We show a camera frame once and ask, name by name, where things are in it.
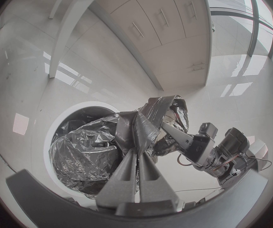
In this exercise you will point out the grey padded white chair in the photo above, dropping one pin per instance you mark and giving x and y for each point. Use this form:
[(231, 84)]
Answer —
[(58, 44)]

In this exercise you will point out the black plastic bag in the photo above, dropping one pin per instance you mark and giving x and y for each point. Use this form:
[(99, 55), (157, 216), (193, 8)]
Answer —
[(84, 146)]

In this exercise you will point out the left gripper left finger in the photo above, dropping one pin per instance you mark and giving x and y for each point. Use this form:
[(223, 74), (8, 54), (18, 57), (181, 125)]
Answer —
[(112, 193)]

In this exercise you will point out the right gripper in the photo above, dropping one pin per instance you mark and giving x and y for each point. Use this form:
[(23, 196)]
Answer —
[(199, 151)]

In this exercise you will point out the beige low cabinet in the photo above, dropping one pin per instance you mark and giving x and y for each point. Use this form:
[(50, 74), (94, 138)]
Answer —
[(174, 44)]

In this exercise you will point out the white trash bin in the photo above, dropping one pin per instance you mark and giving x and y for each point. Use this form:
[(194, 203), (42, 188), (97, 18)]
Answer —
[(51, 132)]

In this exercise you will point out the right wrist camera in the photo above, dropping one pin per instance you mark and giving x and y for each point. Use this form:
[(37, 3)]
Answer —
[(209, 129)]

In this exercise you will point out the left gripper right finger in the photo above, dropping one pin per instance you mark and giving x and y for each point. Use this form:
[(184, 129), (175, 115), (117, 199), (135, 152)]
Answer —
[(162, 193)]

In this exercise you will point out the window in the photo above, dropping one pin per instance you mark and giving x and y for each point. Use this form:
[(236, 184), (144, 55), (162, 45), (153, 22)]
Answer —
[(254, 32)]

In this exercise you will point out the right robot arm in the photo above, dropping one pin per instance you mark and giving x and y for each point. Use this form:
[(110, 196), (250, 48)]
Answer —
[(236, 141)]

